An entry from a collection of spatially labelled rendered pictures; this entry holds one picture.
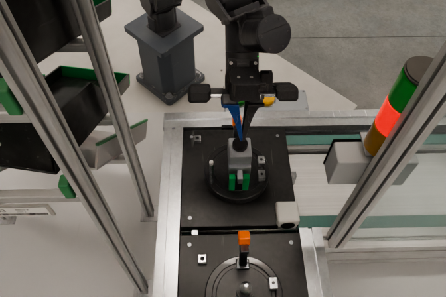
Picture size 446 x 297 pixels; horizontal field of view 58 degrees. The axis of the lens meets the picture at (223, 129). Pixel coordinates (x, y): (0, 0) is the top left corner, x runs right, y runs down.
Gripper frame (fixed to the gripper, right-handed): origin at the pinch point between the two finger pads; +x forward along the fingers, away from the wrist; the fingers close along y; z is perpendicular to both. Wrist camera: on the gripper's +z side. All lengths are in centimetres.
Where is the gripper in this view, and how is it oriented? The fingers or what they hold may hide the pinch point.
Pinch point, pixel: (241, 121)
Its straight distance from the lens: 71.6
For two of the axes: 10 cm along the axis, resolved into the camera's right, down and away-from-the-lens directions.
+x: 0.1, 9.7, 2.3
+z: 0.4, 2.3, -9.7
